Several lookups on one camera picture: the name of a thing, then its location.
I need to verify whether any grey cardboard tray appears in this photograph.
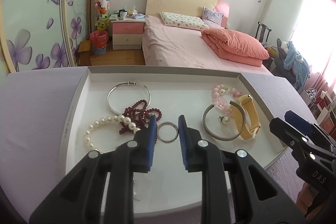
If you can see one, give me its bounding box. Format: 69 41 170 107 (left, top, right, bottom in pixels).
59 67 286 217

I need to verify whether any sliding floral wardrobe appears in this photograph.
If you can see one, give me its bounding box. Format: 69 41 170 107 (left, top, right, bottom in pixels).
1 0 90 73

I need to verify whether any grey office chair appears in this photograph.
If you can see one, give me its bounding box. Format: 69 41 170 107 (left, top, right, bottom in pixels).
272 39 295 82

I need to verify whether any floral white pillow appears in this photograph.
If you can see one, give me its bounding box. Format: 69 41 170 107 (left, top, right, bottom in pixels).
159 12 209 31

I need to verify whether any dark red bead necklace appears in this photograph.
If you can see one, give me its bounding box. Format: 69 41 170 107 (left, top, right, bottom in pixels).
119 99 163 136

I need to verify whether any dark wooden chair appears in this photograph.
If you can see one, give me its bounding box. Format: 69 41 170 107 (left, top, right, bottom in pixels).
255 22 272 47

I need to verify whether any silver ring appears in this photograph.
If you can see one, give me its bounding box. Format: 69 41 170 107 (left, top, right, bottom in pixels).
156 122 180 144

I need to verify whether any pink white nightstand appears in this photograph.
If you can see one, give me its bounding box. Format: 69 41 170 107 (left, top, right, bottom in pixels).
110 18 146 50

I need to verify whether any small pearl earring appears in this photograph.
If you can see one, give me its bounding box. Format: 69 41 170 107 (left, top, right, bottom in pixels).
219 116 230 124

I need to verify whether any white pearl bracelet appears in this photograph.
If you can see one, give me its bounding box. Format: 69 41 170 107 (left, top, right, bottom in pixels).
83 114 142 154

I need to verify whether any white mug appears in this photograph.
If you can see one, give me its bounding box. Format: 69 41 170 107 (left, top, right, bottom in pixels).
120 11 127 20

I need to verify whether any pink curtain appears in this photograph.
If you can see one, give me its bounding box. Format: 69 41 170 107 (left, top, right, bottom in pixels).
291 0 335 90

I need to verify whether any small wooden stool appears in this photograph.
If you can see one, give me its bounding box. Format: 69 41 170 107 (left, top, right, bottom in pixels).
78 40 91 67

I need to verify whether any blue plush clothing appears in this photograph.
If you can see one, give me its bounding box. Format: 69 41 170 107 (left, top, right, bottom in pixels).
283 41 310 93

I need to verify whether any silver cuff bangle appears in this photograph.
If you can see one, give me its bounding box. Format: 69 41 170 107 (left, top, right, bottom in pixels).
202 100 247 141

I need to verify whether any pink bead bracelet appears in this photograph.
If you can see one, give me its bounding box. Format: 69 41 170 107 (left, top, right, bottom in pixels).
211 84 244 114

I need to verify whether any bed with pink sheet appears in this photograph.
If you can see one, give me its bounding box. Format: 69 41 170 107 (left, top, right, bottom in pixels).
142 0 270 75

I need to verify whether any thin silver hoop bangle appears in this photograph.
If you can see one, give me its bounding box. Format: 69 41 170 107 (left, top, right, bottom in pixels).
105 81 151 115

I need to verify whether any folded coral duvet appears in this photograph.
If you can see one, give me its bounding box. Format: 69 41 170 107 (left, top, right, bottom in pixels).
201 28 269 67

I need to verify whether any yellow wrist watch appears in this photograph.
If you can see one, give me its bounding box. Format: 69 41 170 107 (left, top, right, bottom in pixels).
231 94 261 141

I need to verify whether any red lined waste bin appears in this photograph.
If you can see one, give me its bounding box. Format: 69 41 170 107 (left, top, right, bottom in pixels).
89 31 109 55

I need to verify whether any small purple pillow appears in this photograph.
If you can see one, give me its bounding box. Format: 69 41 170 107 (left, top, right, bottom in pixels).
202 7 224 26

